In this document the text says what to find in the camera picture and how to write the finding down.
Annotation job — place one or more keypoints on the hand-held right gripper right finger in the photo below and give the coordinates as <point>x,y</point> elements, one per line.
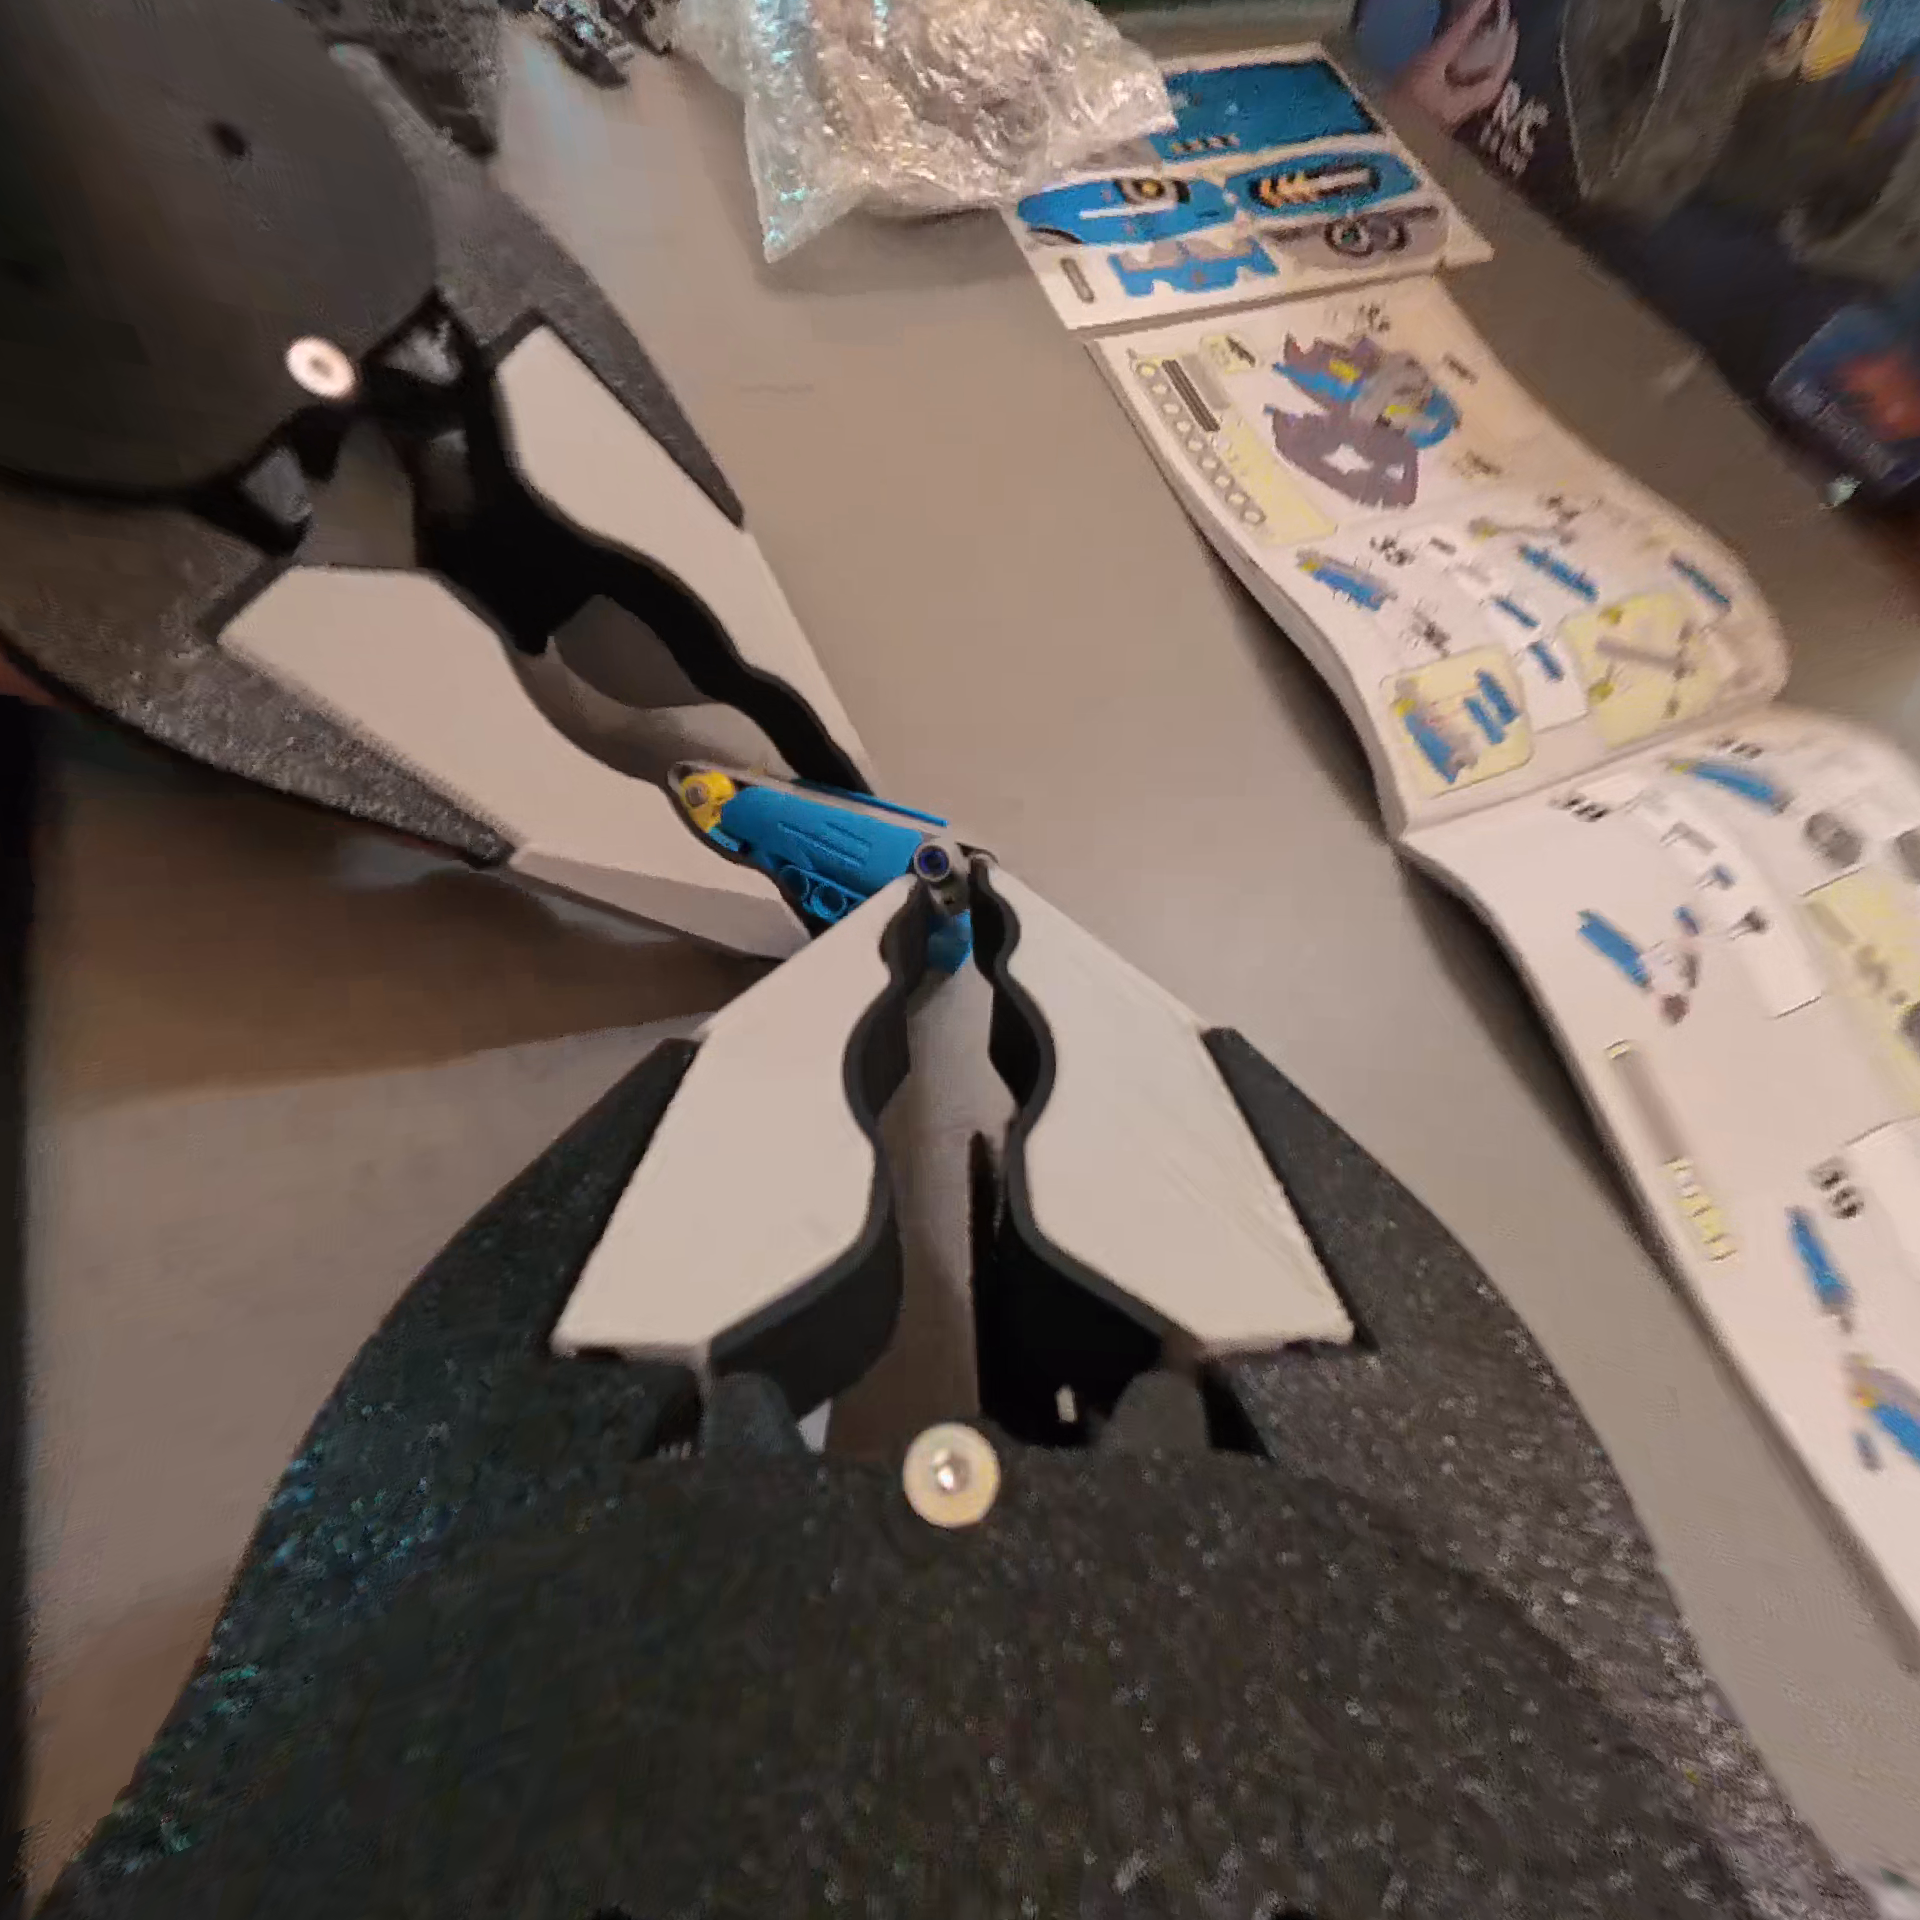
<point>1184,1202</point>

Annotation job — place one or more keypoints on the blue grey yellow brick assembly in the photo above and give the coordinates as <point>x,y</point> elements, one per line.
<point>809,849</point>

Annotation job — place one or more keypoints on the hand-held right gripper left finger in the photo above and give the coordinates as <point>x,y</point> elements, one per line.
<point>720,1202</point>

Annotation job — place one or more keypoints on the instruction booklet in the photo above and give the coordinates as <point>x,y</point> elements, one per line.
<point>1425,524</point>

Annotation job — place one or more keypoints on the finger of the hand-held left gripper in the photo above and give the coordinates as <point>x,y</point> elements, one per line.
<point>451,706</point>
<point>629,481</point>

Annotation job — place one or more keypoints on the sticker sheet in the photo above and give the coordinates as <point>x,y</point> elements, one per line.
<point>1201,226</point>

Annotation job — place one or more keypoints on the clear plastic parts bag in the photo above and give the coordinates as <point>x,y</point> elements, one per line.
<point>930,106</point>

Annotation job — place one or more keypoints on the toy robot box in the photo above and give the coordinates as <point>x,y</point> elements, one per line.
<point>1651,119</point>

